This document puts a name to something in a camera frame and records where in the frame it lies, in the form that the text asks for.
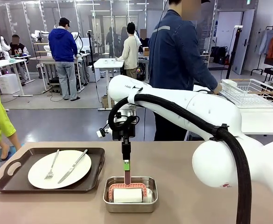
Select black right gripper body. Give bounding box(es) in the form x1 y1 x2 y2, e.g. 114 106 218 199
112 115 137 141

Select brown serving tray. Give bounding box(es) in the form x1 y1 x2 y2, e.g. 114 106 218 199
0 147 106 193

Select pink lint roller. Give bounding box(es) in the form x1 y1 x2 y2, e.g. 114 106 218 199
108 171 149 203

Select white round plate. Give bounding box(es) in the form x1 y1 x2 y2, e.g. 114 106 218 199
27 150 92 189

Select person's right forearm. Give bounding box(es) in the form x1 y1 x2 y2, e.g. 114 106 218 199
196 67 219 93

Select rectangular steel tray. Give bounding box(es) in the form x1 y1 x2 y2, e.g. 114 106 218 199
103 176 159 213

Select silver knife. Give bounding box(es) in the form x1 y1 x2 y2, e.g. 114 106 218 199
57 149 88 184

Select white background desk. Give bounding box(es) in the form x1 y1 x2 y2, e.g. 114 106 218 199
93 58 126 111

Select person in cream sweater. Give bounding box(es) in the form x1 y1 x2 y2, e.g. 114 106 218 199
116 22 140 80

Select silver fork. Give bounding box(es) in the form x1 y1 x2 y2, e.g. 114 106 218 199
44 149 60 181

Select person in denim jacket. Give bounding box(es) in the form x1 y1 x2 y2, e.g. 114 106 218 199
148 0 223 141

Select person in dark navy top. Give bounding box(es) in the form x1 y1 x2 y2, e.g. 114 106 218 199
139 29 150 49

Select person in blue hoodie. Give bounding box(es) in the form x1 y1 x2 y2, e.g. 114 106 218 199
48 17 79 101

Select white cutlery holder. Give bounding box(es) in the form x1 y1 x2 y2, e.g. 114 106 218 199
222 79 239 94

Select black bags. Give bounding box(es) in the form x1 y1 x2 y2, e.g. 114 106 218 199
212 46 228 65

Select white drawer cabinet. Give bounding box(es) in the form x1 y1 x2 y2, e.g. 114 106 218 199
0 74 21 95

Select seated person in dark jacket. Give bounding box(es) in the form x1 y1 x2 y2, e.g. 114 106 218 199
9 34 30 87

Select black tripod stand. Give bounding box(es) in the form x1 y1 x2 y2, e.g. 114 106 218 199
226 25 244 79

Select white side table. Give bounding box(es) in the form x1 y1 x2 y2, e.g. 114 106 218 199
240 106 273 136

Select light blue hanging shirt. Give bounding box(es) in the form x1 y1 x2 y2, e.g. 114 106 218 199
257 29 273 56

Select black sleeved right arm cable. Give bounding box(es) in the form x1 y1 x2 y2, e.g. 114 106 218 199
108 93 253 224

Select white wire dish rack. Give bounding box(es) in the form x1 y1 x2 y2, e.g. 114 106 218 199
221 78 273 108

